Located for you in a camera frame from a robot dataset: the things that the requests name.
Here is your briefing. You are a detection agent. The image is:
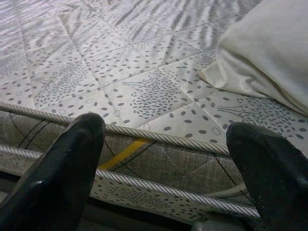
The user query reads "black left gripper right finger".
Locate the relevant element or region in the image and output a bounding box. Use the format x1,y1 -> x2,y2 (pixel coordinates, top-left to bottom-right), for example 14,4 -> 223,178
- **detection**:
225,121 -> 308,231

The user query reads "cream patterned mattress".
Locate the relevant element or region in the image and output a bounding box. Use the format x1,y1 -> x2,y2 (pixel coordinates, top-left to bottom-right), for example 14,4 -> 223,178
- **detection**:
0,0 -> 308,224

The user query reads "cream pillow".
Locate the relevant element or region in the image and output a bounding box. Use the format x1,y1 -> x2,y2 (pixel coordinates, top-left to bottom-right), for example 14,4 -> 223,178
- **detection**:
198,0 -> 308,116

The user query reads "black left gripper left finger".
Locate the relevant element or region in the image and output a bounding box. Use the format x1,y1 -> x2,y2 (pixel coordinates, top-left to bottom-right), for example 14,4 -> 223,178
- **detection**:
0,112 -> 106,231

